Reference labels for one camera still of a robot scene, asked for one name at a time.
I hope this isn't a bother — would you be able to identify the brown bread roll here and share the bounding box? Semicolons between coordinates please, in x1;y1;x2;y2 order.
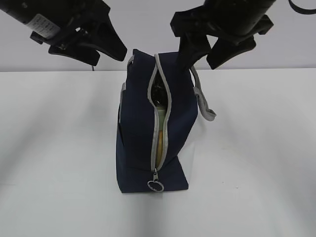
156;130;163;166

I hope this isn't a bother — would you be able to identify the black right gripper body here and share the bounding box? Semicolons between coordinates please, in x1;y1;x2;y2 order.
170;0;274;46

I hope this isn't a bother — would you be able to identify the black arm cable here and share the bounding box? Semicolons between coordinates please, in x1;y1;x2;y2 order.
287;0;316;10

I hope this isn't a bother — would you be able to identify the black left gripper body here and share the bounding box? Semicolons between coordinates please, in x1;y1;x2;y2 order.
0;0;110;46

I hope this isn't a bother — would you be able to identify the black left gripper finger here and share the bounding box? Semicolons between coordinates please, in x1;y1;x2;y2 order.
48;41;100;66
82;18;127;62

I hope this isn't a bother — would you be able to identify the navy insulated lunch bag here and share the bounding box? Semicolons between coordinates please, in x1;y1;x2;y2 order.
116;49;216;193

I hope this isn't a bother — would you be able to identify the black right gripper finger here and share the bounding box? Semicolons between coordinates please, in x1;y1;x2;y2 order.
177;33;211;70
206;37;256;69

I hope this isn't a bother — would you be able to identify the green lid glass container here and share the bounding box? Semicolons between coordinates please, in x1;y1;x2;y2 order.
157;106;167;131

